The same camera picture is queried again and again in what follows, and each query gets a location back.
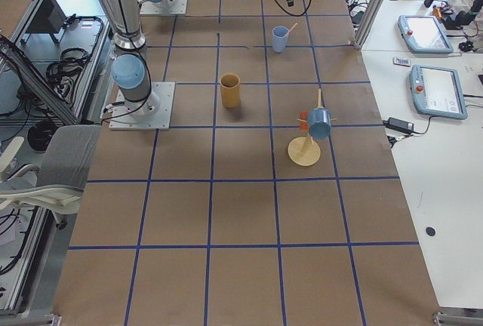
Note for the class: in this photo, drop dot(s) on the black power adapter right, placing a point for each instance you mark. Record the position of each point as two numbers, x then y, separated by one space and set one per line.
399 125

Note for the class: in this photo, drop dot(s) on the teach pendant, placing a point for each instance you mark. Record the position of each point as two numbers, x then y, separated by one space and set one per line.
437 91
424 35

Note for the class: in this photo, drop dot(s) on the upper teach pendant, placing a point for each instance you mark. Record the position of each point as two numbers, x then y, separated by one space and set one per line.
424 35

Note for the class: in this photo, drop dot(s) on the bamboo chopstick holder cup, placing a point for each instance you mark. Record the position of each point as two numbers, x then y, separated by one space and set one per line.
230 90

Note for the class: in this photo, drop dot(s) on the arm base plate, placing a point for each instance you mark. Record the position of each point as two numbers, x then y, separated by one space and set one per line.
154 114
164 8

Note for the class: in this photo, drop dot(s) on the pink chopstick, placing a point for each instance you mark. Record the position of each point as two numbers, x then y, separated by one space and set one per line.
291 29

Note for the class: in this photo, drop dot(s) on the round wooden coaster stand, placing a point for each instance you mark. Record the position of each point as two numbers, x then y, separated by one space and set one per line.
305 151

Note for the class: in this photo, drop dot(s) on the grey office chair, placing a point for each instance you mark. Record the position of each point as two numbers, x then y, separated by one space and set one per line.
58 183

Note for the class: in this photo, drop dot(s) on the aluminium frame post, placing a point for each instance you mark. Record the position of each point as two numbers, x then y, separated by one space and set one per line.
366 23

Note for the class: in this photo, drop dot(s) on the light blue plastic cup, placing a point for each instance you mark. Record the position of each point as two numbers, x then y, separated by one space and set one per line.
279 38

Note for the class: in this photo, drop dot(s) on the lower teach pendant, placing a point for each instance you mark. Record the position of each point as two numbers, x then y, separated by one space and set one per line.
437 91

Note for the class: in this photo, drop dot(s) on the orange red lid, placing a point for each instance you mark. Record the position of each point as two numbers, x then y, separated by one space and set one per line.
303 123

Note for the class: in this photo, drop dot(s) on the dark blue hanging mug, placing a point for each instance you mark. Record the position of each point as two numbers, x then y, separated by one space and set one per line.
319 123

